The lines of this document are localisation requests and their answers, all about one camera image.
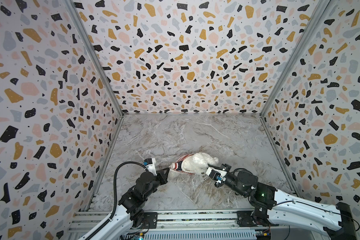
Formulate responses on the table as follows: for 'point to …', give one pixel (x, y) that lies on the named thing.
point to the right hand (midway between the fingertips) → (209, 161)
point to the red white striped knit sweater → (177, 165)
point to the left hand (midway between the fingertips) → (172, 167)
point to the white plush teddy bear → (196, 164)
